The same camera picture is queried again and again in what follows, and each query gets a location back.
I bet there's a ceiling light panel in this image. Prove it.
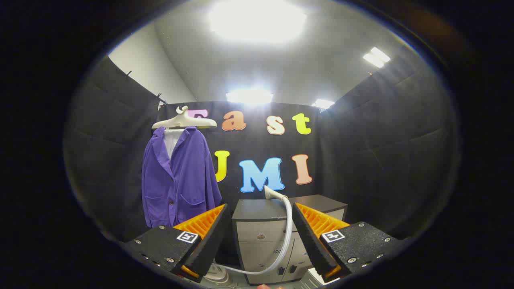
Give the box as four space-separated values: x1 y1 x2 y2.
363 47 391 69
225 88 274 106
311 98 336 110

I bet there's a purple corduroy jacket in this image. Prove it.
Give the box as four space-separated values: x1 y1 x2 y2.
141 126 222 228

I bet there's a white clothes hanger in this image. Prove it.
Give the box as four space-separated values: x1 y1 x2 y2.
151 106 218 130

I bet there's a large square ceiling light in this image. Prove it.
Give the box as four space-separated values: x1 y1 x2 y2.
207 0 308 45

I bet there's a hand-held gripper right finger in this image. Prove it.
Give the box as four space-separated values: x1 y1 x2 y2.
292 203 402 283

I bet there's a white shirt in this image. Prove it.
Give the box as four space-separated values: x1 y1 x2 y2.
164 128 184 159

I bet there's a white garment steamer head with hose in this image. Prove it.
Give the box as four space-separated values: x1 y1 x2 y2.
219 185 293 275

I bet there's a white garment steamer base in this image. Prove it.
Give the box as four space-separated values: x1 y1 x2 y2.
203 263 231 285

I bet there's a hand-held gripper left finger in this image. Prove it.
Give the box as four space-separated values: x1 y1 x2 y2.
122 204 233 283

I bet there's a grey cabinet with dark top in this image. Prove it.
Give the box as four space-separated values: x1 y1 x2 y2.
232 195 348 285

